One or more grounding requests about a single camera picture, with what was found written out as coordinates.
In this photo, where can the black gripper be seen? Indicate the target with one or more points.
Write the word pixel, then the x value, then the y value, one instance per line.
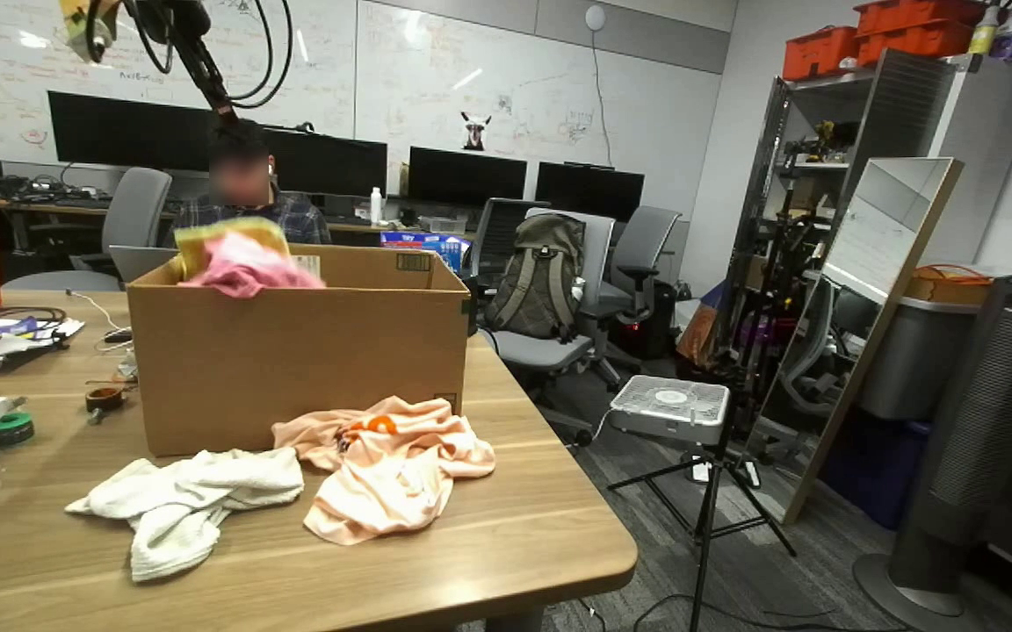
pixel 175 20

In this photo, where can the bright yellow cloth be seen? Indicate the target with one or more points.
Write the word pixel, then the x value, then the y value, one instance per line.
pixel 196 240

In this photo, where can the pink cloth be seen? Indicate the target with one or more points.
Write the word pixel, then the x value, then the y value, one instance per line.
pixel 256 272

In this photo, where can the brown cardboard box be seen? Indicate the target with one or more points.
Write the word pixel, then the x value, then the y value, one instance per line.
pixel 298 352

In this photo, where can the flat white box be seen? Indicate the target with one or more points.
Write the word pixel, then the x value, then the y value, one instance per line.
pixel 668 406

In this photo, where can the person in plaid shirt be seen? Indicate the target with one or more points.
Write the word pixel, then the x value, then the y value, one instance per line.
pixel 237 178

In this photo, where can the light grey office chair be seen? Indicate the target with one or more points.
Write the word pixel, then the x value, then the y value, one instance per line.
pixel 140 210

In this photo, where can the wooden desk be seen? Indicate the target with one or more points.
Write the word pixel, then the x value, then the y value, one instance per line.
pixel 52 210

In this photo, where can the dog picture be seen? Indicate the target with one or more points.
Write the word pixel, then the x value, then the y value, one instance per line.
pixel 475 130

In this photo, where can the blue snack bag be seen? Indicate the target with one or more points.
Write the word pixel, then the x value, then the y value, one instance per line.
pixel 442 246

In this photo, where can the dark mesh office chair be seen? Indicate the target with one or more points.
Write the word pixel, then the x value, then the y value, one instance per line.
pixel 496 240

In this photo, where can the stack of magazines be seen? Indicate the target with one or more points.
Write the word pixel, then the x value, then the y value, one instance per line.
pixel 14 343

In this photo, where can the small orange-brown roll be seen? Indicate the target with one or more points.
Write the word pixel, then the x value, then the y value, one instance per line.
pixel 108 397

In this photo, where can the olive backpack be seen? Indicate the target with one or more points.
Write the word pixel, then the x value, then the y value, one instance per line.
pixel 543 281

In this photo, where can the green tape roll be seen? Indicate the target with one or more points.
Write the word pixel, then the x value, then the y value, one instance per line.
pixel 11 429

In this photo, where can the white cloth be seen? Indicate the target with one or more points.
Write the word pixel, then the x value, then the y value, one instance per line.
pixel 176 514

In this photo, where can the peach cloth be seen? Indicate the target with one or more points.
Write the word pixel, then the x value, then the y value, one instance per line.
pixel 389 480

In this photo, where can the small orange bin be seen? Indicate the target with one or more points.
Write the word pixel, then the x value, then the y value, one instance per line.
pixel 823 52

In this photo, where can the black tripod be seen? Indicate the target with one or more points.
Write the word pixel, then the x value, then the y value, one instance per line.
pixel 713 492

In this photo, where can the metal shelf unit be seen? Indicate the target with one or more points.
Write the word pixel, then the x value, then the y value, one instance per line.
pixel 896 107

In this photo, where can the wood framed whiteboard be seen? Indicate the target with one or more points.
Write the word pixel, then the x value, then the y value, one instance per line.
pixel 893 223

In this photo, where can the large orange bin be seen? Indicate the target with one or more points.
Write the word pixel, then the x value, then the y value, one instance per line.
pixel 914 36

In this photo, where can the grey trash bin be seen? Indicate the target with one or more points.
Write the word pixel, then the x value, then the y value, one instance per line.
pixel 914 354

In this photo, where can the orange tray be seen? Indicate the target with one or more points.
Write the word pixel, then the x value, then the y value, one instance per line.
pixel 946 285

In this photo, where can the blue bin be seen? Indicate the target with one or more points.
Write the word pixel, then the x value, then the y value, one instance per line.
pixel 875 467

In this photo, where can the tall grey cylinder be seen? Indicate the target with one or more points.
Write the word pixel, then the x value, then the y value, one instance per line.
pixel 987 407

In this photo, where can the round white wall sensor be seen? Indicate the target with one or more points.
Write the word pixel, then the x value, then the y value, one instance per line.
pixel 594 14

